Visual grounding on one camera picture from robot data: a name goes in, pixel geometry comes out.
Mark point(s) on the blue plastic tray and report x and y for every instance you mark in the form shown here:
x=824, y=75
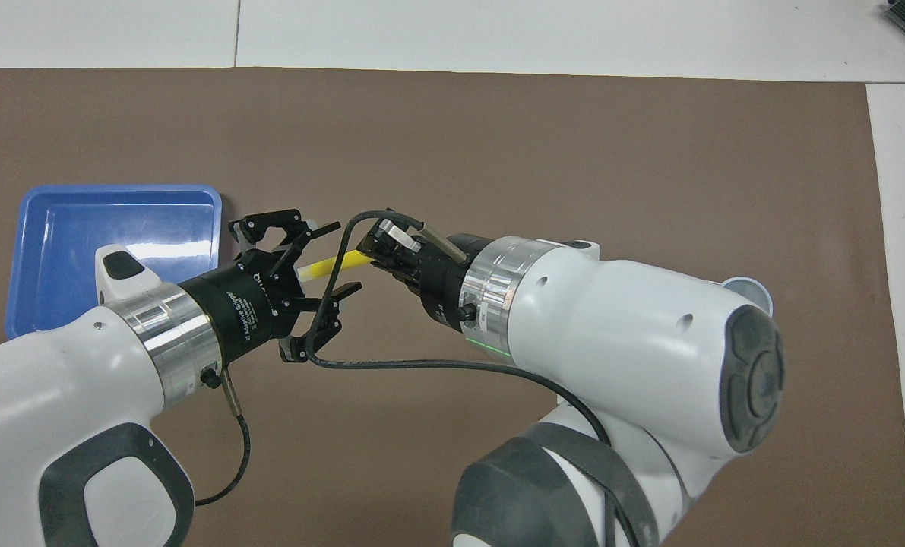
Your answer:
x=64, y=251

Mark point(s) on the brown table mat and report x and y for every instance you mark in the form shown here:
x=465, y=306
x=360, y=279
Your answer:
x=498, y=152

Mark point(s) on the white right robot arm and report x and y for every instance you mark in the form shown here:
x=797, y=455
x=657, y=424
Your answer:
x=634, y=334

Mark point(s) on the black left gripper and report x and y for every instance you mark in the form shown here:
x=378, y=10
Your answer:
x=243, y=308

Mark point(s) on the yellow pen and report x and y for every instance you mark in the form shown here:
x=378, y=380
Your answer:
x=338, y=263

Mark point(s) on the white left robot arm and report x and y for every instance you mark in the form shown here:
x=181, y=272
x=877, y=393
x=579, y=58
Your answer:
x=42, y=395

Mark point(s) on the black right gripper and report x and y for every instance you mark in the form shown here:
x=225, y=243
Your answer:
x=441, y=285

